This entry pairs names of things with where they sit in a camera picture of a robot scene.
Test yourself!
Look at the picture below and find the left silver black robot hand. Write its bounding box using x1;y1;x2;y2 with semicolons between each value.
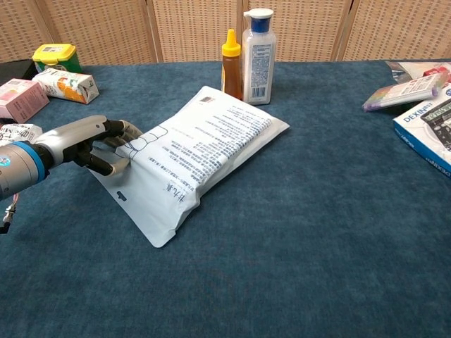
35;115;144;177

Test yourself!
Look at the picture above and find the large white blue-print bag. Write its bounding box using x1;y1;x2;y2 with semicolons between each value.
85;84;291;249

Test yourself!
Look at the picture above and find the black white snack pouch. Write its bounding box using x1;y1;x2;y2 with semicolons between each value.
0;123;44;147

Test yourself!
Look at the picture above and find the white noodle bag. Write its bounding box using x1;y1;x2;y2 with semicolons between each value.
385;60;451;81

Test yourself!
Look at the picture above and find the orange juice carton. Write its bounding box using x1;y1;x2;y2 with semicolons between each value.
32;67;101;106

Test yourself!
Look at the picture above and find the pink box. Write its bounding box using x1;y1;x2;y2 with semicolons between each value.
0;78;51;125

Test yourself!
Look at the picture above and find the green container with yellow lid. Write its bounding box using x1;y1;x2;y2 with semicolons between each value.
31;43;83;75

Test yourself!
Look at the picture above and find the rattan folding screen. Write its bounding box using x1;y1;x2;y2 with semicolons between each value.
0;0;451;65

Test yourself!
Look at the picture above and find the honey bottle with yellow cap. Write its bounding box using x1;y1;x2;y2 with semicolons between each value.
221;28;245;101

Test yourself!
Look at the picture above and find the white bottle with blue cap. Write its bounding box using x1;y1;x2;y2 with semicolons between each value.
241;8;277;106

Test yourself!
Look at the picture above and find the blue table cloth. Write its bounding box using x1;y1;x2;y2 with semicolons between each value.
0;58;451;338

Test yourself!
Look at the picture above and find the colour marker pack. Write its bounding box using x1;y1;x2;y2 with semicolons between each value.
362;72;450;113

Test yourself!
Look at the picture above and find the blue white calculator box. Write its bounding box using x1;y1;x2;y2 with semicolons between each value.
392;82;451;181

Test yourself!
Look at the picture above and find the left arm wire bundle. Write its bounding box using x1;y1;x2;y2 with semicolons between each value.
0;192;23;235

